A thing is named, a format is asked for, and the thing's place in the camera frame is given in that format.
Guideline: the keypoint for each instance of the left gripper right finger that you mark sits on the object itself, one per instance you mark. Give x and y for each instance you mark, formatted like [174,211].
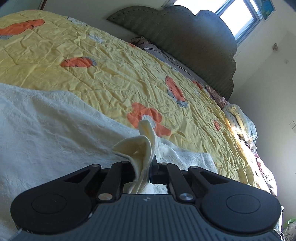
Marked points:
[172,177]

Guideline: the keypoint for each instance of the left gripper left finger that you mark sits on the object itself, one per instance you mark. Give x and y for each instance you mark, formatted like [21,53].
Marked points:
[116,177]

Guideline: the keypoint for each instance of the bedroom window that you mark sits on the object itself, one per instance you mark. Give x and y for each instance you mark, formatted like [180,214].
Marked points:
[240,16]

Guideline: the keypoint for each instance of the folded white floral blanket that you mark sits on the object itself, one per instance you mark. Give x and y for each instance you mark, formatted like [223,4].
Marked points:
[240,122]

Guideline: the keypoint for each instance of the pink cloth by headboard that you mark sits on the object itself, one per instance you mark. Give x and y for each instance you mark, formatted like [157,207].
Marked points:
[221,101]

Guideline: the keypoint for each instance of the grey striped pillow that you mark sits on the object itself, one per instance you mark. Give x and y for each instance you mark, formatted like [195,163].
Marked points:
[176,65]

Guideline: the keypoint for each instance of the dark green padded headboard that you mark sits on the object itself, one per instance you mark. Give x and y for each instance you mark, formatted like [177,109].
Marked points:
[202,42]

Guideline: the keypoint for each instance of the yellow carrot print quilt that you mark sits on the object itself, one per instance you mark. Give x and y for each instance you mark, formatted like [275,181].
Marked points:
[45,51]

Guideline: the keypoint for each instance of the white wall power socket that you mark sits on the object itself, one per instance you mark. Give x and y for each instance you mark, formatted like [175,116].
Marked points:
[275,47]

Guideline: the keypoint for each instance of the framed wall picture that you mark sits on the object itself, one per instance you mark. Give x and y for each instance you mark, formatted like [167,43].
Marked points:
[266,8]

